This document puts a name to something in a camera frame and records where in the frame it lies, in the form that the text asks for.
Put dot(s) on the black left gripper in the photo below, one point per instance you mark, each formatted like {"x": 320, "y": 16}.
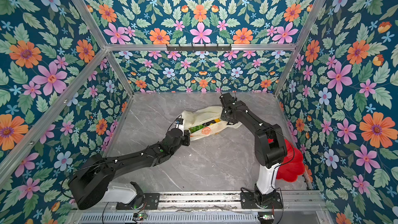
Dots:
{"x": 186, "y": 135}

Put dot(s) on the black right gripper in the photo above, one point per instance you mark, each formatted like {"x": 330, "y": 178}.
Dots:
{"x": 223, "y": 116}

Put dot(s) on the cream plastic bag with fruit print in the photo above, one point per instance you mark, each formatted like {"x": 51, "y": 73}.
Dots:
{"x": 210, "y": 117}

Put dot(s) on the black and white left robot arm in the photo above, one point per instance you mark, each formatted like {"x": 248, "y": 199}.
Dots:
{"x": 94, "y": 182}

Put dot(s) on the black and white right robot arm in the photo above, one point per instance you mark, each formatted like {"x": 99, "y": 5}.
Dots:
{"x": 270, "y": 146}

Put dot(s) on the green fake grape bunch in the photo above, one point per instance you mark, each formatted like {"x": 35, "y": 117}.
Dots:
{"x": 196, "y": 128}

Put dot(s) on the red flower-shaped plate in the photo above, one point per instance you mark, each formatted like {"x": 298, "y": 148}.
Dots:
{"x": 293, "y": 165}

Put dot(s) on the small green circuit board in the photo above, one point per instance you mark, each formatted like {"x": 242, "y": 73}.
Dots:
{"x": 139, "y": 217}

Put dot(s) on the right small circuit board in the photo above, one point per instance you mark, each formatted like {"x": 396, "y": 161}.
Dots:
{"x": 266, "y": 218}

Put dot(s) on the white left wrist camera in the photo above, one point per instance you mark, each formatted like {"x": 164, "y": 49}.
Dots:
{"x": 179, "y": 124}

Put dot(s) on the aluminium front frame rail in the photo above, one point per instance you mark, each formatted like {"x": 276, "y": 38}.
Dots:
{"x": 227, "y": 201}

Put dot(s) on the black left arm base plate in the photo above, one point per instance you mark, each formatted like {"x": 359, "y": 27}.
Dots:
{"x": 147, "y": 201}

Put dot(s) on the black hook rail on wall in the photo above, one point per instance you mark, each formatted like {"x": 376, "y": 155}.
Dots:
{"x": 194, "y": 48}

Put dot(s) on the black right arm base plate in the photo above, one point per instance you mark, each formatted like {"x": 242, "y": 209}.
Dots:
{"x": 255, "y": 200}

